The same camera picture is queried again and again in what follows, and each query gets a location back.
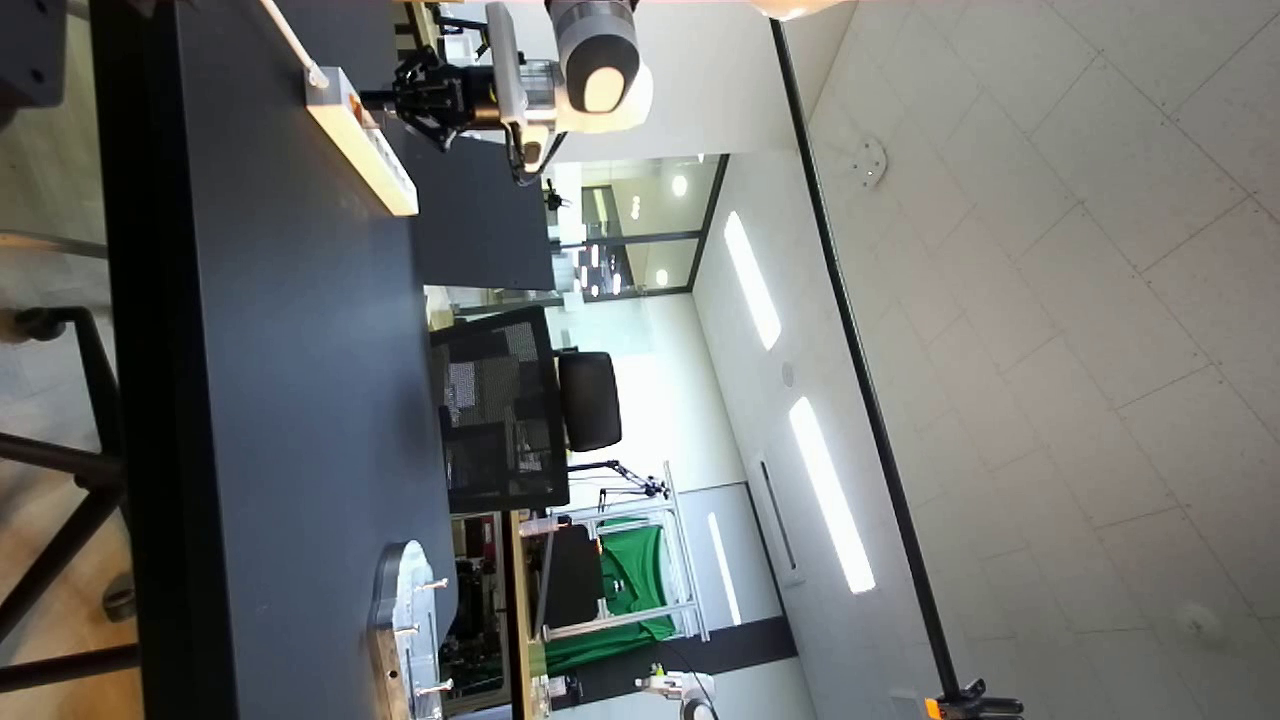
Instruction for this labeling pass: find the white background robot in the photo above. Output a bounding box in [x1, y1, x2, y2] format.
[638, 661, 722, 720]

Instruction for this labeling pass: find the black table leg frame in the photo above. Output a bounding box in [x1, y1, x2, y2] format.
[0, 306, 146, 698]

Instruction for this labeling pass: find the white metal frame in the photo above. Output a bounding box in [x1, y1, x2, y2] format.
[538, 459, 706, 645]

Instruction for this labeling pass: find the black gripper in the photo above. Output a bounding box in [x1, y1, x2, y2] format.
[383, 55, 503, 144]

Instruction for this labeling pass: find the black mesh office chair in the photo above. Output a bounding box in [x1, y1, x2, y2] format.
[429, 306, 630, 517]

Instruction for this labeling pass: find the small black chair backrest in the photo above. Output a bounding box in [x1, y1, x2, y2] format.
[543, 519, 609, 634]

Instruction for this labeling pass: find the green box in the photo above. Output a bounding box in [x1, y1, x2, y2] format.
[543, 519, 682, 675]

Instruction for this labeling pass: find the dark framed glass door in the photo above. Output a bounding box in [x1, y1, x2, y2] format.
[548, 151, 734, 307]

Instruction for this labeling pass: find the wooden desk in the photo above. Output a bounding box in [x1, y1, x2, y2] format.
[499, 512, 553, 720]

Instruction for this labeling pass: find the white power cable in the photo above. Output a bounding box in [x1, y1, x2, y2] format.
[255, 0, 334, 90]

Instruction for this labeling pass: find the long ceiling light strip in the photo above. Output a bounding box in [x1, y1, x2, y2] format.
[715, 210, 787, 353]
[783, 391, 880, 602]

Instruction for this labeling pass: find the white power strip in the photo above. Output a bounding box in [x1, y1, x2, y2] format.
[300, 65, 424, 220]

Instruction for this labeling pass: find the round white smoke detector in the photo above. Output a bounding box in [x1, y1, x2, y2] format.
[1172, 602, 1226, 654]
[848, 135, 892, 187]

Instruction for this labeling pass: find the grey box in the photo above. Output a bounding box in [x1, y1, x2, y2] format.
[0, 0, 73, 113]

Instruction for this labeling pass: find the dark partition panel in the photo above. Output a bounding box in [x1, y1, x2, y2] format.
[400, 119, 556, 295]

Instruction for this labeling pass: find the round metal plate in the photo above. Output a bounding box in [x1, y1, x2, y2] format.
[369, 536, 455, 720]

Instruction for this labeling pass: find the orange black clamp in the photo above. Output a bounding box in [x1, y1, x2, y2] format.
[887, 675, 1029, 720]

